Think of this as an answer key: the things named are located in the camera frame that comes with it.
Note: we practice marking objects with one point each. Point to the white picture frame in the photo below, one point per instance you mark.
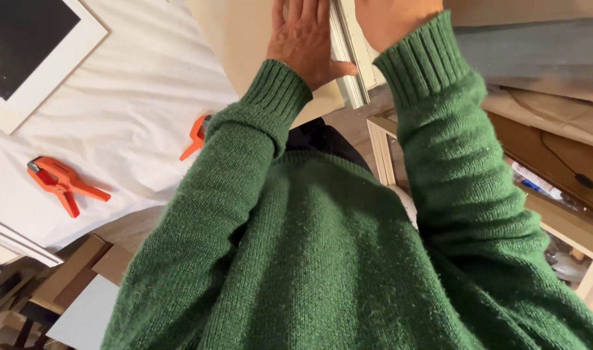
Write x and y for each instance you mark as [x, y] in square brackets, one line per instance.
[352, 73]

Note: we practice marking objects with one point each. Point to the light grey board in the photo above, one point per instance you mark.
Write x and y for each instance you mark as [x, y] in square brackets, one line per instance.
[85, 316]

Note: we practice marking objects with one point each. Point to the person's right hand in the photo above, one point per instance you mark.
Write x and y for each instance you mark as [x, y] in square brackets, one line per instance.
[393, 19]

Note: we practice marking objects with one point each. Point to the green knitted sweater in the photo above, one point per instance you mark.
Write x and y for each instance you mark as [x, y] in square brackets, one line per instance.
[315, 267]

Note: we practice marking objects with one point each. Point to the white table cloth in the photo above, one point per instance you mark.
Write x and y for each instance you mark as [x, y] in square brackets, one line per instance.
[131, 107]

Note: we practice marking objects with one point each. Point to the grey blue board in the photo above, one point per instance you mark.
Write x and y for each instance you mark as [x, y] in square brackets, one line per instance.
[534, 53]

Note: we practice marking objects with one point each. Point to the pale wooden frame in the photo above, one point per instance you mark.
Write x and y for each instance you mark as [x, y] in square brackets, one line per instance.
[381, 150]

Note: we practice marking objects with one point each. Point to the wooden shelf with supplies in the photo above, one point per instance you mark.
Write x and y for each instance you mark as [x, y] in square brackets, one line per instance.
[558, 155]

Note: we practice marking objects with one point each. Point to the orange spring clamp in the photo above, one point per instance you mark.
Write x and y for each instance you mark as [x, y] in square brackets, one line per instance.
[197, 136]
[58, 180]

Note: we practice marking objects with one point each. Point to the black print with white mat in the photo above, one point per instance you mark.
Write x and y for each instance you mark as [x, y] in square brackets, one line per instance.
[24, 43]

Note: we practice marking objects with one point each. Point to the beige backing board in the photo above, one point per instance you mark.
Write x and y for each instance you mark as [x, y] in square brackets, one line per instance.
[228, 43]

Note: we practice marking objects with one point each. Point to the heap of wooden offcuts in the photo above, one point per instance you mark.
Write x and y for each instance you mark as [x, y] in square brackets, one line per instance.
[58, 287]

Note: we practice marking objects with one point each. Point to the white frame moulding strip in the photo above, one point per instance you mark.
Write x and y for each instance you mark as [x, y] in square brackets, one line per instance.
[19, 243]

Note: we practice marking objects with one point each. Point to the dark trousers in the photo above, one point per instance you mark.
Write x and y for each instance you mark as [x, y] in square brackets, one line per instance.
[320, 141]

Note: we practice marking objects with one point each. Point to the person's left hand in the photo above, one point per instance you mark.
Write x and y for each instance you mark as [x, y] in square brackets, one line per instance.
[301, 46]

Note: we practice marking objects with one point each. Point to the white tube with blue label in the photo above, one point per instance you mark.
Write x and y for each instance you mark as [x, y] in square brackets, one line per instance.
[537, 181]

